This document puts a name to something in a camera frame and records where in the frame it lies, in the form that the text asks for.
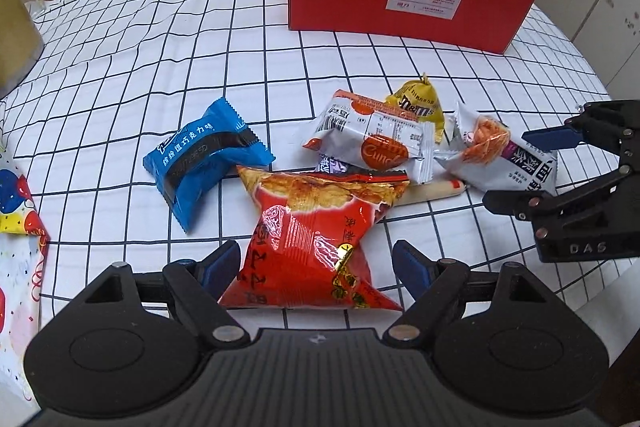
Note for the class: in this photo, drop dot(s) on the red chip bag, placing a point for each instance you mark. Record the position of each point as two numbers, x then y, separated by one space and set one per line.
300 237

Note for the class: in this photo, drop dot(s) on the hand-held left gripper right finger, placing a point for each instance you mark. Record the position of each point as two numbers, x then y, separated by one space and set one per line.
407 264

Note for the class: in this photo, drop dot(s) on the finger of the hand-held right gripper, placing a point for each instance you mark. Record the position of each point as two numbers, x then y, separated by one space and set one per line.
550 137
515 202

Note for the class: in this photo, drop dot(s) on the beige sausage stick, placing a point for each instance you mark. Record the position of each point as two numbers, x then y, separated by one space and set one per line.
435 191

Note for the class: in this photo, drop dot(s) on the yellow candy packet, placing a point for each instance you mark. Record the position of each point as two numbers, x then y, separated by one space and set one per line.
415 99

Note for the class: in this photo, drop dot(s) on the purple snack packet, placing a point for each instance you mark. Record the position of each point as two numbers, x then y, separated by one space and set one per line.
330 167

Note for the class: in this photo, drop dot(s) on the white orange biscuit packet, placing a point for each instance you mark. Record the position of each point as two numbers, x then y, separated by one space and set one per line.
370 127

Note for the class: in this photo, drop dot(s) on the balloon print bag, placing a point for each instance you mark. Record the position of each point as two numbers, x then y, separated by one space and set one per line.
15 207

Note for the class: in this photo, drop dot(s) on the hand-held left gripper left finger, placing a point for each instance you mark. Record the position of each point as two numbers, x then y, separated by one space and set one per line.
223 264

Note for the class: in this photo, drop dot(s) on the blue snack packet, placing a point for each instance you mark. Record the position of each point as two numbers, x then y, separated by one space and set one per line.
200 157

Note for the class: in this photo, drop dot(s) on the white checkered tablecloth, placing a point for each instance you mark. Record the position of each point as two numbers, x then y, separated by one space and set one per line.
150 57

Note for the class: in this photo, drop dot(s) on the silver spicy strip packet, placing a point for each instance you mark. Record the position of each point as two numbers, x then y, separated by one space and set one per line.
480 157

